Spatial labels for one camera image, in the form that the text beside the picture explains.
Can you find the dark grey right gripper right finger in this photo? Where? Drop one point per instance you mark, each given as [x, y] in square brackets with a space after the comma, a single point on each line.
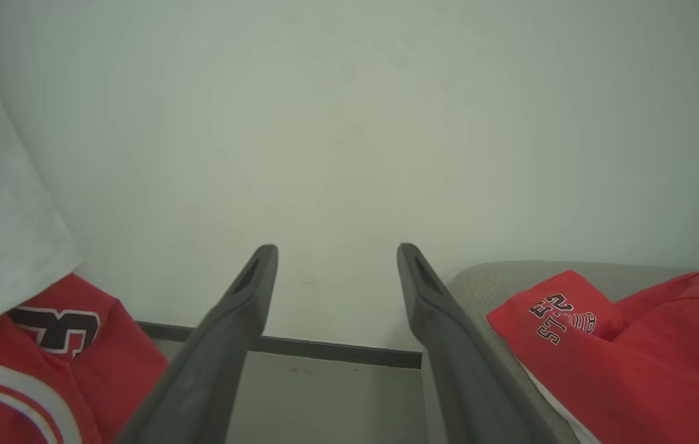
[466, 382]

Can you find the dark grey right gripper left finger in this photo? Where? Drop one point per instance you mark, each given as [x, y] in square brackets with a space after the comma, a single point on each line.
[213, 364]

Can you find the red jersey with white stripes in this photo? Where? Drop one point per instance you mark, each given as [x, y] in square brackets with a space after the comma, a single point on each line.
[121, 357]

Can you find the red Bulls 23 garment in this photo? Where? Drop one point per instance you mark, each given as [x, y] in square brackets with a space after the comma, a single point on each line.
[664, 370]

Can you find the white garment under red garment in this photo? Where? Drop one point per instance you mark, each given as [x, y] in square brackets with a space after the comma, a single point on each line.
[571, 419]

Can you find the dark grey baseboard strip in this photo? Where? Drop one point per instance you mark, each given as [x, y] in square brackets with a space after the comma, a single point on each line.
[324, 351]

